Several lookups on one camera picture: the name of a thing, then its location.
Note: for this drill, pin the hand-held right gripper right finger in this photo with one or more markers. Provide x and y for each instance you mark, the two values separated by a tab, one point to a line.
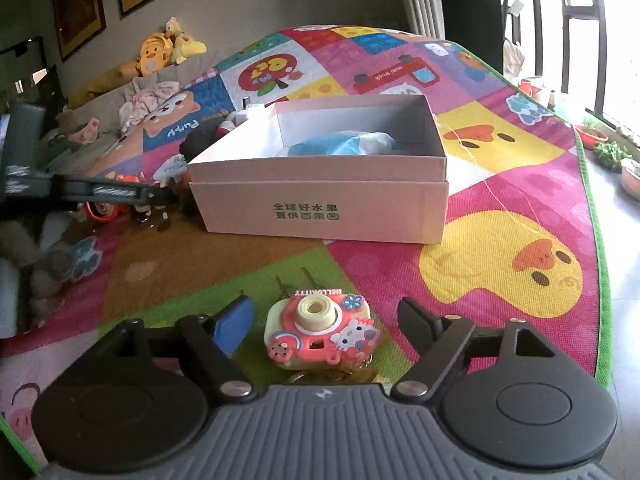
414	319

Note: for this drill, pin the pile of pink clothes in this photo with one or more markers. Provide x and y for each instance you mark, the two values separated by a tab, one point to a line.
145	102

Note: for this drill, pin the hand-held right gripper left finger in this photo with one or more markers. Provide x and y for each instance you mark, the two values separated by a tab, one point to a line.
232	327

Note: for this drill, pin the blue plastic bag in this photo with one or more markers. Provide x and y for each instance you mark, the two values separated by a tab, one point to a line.
330	144

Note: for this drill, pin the orange toy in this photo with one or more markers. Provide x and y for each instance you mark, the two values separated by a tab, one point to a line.
102	211

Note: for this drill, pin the grey brown plush toy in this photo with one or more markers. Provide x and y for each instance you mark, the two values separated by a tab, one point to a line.
35	260

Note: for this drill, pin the white thread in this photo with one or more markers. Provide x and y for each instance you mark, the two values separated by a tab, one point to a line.
492	195

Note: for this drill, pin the colourful cartoon play mat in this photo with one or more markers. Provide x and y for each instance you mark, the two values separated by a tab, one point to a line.
200	260

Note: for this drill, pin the yellow tiger plush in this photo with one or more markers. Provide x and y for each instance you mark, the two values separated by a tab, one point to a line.
150	57

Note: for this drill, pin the black plush toy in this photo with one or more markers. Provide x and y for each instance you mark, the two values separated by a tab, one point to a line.
202	145

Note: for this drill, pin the red flower pot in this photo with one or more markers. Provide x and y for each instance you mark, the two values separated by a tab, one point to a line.
590	135

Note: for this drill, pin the pink cardboard box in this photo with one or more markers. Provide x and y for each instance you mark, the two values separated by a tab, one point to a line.
320	210

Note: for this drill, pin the grey sofa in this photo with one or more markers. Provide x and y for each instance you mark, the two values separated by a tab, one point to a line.
100	105

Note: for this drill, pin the yellow duck plush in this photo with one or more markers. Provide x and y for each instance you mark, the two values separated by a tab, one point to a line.
184	45

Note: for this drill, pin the pink toy camera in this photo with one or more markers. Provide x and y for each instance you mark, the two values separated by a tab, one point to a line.
310	340

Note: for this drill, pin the black window frame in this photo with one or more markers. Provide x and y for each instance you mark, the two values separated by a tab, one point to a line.
575	20

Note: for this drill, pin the green potted plant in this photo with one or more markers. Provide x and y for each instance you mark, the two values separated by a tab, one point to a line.
612	155

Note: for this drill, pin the red white toy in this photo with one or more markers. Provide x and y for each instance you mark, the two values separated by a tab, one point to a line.
229	125

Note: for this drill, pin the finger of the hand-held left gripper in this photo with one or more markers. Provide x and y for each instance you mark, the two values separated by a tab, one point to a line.
112	191

